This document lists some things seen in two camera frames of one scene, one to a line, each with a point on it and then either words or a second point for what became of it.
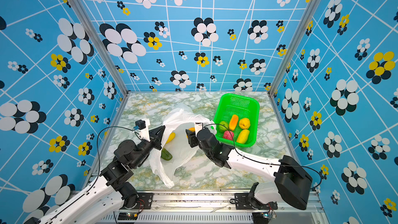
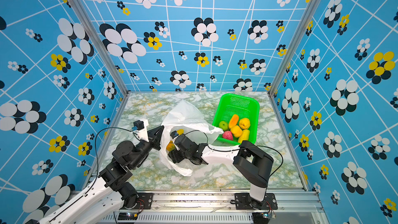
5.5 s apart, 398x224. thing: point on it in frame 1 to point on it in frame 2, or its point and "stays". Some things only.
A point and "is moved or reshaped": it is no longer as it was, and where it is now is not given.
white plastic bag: [176, 150] is moved or reshaped
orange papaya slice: [233, 122] stays
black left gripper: [156, 138] stays
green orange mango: [166, 155] to [171, 146]
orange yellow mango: [243, 136] stays
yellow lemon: [244, 123] stays
